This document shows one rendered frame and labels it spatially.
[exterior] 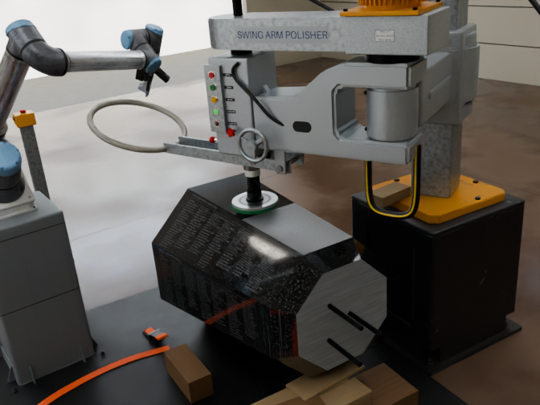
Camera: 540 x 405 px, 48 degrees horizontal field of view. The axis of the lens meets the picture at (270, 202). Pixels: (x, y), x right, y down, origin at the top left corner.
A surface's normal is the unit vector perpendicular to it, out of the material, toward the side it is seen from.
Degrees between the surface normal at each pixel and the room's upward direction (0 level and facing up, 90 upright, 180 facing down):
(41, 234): 90
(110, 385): 0
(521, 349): 0
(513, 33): 90
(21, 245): 90
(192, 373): 0
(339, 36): 90
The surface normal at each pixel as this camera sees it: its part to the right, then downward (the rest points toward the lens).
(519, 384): -0.07, -0.92
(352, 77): -0.52, 0.37
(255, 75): 0.85, 0.14
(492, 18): -0.81, 0.28
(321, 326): 0.52, 0.29
